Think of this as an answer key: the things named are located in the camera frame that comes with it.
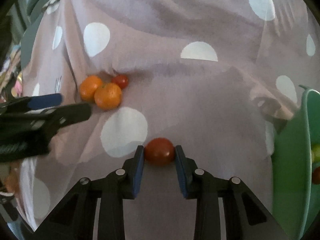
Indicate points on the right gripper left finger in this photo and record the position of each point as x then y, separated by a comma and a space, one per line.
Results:
74, 215

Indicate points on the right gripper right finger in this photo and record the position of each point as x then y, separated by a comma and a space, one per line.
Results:
245, 215

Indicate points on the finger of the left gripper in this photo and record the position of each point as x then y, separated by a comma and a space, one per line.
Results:
65, 116
31, 103

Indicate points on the person's left hand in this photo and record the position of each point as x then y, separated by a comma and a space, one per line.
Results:
12, 178

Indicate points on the stack of folded clothes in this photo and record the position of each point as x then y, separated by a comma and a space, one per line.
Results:
11, 65

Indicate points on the green plastic bowl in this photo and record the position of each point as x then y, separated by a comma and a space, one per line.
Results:
295, 196

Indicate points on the orange tangerine left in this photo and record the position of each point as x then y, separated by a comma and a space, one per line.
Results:
89, 86

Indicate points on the orange tangerine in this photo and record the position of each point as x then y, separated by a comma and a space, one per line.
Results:
89, 86
108, 96

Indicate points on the orange tangerine right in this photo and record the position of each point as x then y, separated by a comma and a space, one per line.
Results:
108, 96

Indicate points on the small red tomato back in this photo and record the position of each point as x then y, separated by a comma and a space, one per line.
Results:
121, 80

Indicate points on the yellow green fruit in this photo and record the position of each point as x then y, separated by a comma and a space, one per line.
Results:
315, 153

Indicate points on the grey sofa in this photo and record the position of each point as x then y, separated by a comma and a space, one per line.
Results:
26, 18

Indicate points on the pink polka dot blanket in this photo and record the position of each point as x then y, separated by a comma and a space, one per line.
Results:
210, 75

